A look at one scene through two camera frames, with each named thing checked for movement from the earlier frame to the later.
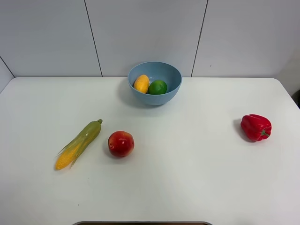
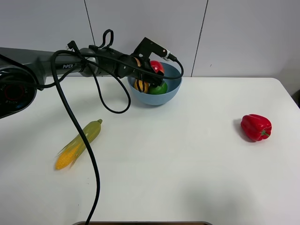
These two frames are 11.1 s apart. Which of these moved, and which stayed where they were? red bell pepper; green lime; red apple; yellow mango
Moved: red apple
Stayed: green lime; red bell pepper; yellow mango
